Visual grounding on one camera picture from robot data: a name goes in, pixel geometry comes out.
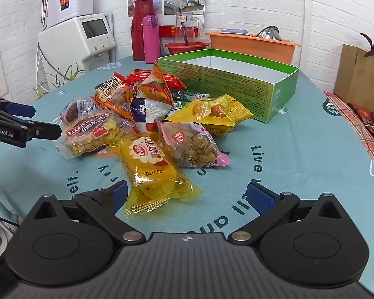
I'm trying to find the clear biscuit packet red label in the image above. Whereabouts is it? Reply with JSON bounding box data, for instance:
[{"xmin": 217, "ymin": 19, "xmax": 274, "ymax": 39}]
[{"xmin": 54, "ymin": 111, "xmax": 138, "ymax": 160}]

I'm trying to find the pumpkin seed packet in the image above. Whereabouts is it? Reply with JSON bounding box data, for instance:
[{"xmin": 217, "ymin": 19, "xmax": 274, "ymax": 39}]
[{"xmin": 156, "ymin": 118, "xmax": 233, "ymax": 169}]

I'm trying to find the red snack packet cream label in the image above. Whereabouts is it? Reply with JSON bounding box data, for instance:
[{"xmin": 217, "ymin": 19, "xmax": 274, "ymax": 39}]
[{"xmin": 92, "ymin": 72, "xmax": 134, "ymax": 120}]

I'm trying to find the white wall cable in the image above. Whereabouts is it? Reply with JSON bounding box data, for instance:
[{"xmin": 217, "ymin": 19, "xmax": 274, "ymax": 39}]
[{"xmin": 299, "ymin": 0, "xmax": 307, "ymax": 67}]

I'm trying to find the pink bottle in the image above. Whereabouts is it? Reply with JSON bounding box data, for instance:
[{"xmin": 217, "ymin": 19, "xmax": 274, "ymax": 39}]
[{"xmin": 142, "ymin": 15, "xmax": 160, "ymax": 64}]

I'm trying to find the white appliance with screen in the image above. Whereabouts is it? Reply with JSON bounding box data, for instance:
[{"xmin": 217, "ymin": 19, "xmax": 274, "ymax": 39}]
[{"xmin": 37, "ymin": 12, "xmax": 116, "ymax": 74}]

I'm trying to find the red plastic basket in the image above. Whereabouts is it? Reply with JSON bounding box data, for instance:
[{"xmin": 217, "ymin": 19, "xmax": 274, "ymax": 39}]
[{"xmin": 165, "ymin": 41, "xmax": 209, "ymax": 57}]

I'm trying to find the yellow nut packet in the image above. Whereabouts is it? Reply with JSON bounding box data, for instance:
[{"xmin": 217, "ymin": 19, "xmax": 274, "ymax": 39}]
[{"xmin": 166, "ymin": 94, "xmax": 255, "ymax": 138}]

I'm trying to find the red thermos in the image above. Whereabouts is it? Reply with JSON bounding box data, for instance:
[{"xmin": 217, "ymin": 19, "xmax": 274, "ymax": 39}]
[{"xmin": 131, "ymin": 0, "xmax": 159, "ymax": 61}]

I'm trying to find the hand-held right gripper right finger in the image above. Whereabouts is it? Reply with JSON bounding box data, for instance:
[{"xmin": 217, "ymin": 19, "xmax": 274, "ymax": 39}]
[{"xmin": 229, "ymin": 181, "xmax": 343, "ymax": 245}]

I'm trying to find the spider plant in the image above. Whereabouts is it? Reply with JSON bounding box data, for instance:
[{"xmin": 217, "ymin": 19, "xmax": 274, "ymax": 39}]
[{"xmin": 34, "ymin": 64, "xmax": 86, "ymax": 97}]

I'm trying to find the white purple snack packet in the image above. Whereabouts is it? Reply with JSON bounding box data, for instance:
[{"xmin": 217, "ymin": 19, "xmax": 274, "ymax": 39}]
[{"xmin": 130, "ymin": 97, "xmax": 172, "ymax": 132}]

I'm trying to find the red plaid cloth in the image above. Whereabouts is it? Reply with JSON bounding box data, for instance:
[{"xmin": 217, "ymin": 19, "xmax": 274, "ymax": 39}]
[{"xmin": 323, "ymin": 91, "xmax": 374, "ymax": 175}]

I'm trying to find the brown cardboard box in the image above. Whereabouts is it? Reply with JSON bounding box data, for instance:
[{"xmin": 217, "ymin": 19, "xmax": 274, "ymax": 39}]
[{"xmin": 333, "ymin": 44, "xmax": 374, "ymax": 114}]

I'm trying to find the green cardboard box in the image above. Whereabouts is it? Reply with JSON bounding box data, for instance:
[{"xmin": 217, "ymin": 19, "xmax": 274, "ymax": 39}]
[{"xmin": 157, "ymin": 49, "xmax": 300, "ymax": 123}]

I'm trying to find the metal bowl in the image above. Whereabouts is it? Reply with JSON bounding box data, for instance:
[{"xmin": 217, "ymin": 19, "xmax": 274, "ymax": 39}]
[{"xmin": 256, "ymin": 26, "xmax": 281, "ymax": 40}]

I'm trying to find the green snack packet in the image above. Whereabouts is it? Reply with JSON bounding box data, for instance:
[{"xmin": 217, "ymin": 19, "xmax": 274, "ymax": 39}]
[{"xmin": 170, "ymin": 89, "xmax": 194, "ymax": 103}]

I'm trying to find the red container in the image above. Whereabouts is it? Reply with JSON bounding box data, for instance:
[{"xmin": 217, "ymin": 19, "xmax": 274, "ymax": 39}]
[{"xmin": 158, "ymin": 26, "xmax": 206, "ymax": 38}]

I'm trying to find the glass pitcher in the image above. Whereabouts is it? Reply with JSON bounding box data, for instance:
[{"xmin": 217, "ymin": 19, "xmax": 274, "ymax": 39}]
[{"xmin": 174, "ymin": 11, "xmax": 203, "ymax": 46}]

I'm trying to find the yellow cracker packet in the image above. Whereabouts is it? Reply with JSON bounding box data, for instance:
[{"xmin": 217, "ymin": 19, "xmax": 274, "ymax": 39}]
[{"xmin": 110, "ymin": 132, "xmax": 204, "ymax": 220}]

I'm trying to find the teal printed tablecloth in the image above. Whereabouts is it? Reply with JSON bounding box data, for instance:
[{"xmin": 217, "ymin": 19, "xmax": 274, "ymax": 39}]
[{"xmin": 0, "ymin": 54, "xmax": 374, "ymax": 287}]

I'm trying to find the yellow red chips packet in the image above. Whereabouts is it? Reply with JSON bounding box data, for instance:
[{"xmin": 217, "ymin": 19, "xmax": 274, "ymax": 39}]
[{"xmin": 135, "ymin": 61, "xmax": 174, "ymax": 106}]

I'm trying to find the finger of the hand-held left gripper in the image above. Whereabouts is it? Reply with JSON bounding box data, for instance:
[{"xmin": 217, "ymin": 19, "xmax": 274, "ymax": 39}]
[
  {"xmin": 0, "ymin": 96, "xmax": 36, "ymax": 117},
  {"xmin": 0, "ymin": 109, "xmax": 63, "ymax": 149}
]

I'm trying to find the orange plastic basin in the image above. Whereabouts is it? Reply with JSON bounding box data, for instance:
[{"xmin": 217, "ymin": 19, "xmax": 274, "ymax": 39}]
[{"xmin": 205, "ymin": 30, "xmax": 301, "ymax": 66}]

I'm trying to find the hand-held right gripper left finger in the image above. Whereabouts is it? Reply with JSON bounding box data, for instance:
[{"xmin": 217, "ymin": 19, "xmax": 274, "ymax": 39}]
[{"xmin": 33, "ymin": 181, "xmax": 145, "ymax": 245}]

